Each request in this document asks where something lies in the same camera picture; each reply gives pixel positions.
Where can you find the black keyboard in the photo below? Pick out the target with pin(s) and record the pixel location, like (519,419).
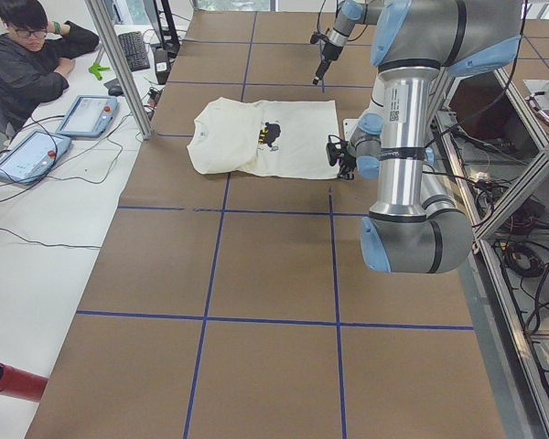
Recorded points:
(133,46)

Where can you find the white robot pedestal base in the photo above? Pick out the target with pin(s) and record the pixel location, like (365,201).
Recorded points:
(371,119)

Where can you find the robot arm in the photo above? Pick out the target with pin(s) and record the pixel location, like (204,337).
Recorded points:
(414,226)
(348,15)

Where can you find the person in black sweater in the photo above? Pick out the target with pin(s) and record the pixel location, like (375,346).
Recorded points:
(37,56)

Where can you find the blue teach pendant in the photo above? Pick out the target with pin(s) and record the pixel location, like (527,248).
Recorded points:
(33,157)
(88,117)

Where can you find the cream long-sleeve cat shirt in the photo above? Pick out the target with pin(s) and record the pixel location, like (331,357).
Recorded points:
(264,138)

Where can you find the red cylinder tube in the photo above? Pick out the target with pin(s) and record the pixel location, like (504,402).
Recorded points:
(21,384)

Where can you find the far blue teach pendant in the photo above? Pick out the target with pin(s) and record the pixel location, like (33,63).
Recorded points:
(88,117)

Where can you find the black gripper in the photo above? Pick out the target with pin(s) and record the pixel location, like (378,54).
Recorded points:
(346,161)
(329,52)

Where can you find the near blue teach pendant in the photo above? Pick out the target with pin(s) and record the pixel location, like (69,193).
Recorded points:
(33,157)

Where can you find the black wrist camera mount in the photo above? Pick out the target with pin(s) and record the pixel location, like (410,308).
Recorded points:
(336,149)
(317,36)

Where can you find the aluminium frame post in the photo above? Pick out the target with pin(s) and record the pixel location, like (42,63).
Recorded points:
(110,42)

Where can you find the black computer mouse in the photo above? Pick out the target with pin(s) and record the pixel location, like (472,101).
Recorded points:
(115,91)

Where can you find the green plastic tool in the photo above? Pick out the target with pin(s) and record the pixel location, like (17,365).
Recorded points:
(96,69)

